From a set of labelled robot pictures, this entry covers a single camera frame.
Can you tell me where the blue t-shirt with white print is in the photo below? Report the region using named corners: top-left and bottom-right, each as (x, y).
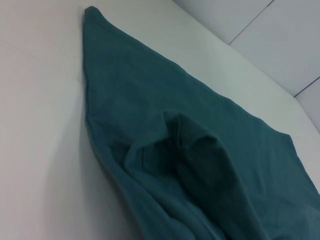
top-left (83, 5), bottom-right (320, 240)

